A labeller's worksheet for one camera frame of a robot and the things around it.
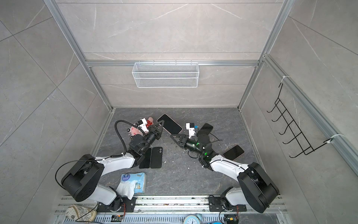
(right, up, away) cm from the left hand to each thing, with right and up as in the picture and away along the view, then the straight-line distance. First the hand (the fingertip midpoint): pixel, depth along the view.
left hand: (165, 119), depth 75 cm
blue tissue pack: (-19, -35, 0) cm, 40 cm away
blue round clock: (+14, -48, -9) cm, 51 cm away
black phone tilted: (+27, -8, +29) cm, 40 cm away
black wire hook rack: (+64, -12, -14) cm, 67 cm away
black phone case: (-8, -25, +16) cm, 31 cm away
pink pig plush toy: (-24, -8, +20) cm, 33 cm away
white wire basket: (-3, +33, +26) cm, 42 cm away
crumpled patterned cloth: (-42, -47, -7) cm, 64 cm away
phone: (+2, -3, +2) cm, 4 cm away
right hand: (+4, -10, -2) cm, 11 cm away
